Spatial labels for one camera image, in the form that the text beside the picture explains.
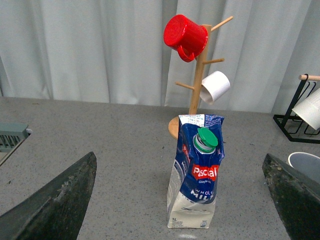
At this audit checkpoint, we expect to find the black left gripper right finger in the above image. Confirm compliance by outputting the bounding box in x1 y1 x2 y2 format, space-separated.
262 153 320 240

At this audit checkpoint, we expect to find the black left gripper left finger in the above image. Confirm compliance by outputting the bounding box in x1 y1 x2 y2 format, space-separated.
0 152 97 240

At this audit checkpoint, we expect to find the cream ribbed mug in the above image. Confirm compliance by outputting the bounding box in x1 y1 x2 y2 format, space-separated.
292 88 320 130
287 152 320 183

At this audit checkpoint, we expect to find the blue Pascual milk carton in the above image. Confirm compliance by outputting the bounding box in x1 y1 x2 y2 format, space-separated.
167 114 225 229

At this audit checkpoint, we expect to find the cream ribbed mug on rack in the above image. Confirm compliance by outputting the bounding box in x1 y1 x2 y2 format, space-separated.
292 88 320 130

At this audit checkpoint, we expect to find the green dish rack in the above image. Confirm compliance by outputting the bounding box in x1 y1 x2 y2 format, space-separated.
0 122 29 153

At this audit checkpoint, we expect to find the white mug on tree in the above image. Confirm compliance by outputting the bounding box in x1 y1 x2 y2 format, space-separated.
199 71 231 105

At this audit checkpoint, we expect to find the wooden mug tree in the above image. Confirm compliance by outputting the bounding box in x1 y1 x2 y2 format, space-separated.
168 16 234 140

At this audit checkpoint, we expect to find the red mug on tree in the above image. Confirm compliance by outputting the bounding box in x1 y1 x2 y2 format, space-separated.
163 14 208 63

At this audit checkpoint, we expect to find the black wire mug rack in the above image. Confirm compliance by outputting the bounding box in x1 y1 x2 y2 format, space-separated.
273 74 320 144

